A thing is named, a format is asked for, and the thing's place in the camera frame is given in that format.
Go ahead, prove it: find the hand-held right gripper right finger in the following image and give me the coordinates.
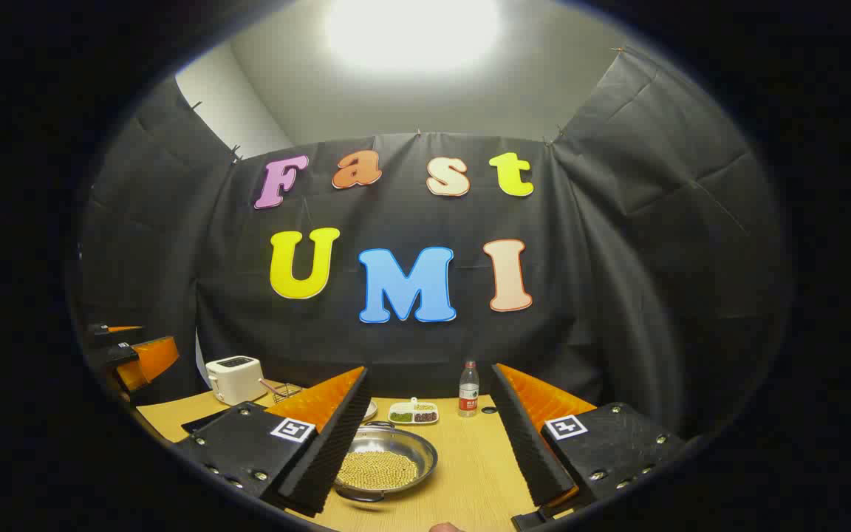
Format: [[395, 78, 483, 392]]
[[490, 362, 692, 531]]

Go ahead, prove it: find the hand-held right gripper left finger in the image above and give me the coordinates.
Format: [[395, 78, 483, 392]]
[[174, 366, 371, 518]]

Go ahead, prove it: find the black induction cooktop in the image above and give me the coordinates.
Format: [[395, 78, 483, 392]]
[[180, 401, 271, 434]]

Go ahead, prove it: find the steel pot with black handles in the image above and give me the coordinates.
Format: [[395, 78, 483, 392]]
[[333, 421, 439, 503]]

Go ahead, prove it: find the pile of soybeans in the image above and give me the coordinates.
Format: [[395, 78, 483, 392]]
[[337, 451, 419, 491]]

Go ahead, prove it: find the clear water bottle red label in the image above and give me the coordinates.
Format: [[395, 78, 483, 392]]
[[459, 361, 480, 418]]

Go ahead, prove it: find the white toaster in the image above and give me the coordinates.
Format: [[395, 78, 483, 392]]
[[205, 356, 265, 406]]

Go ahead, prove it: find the white divided dish with beans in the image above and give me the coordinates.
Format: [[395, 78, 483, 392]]
[[389, 398, 440, 426]]

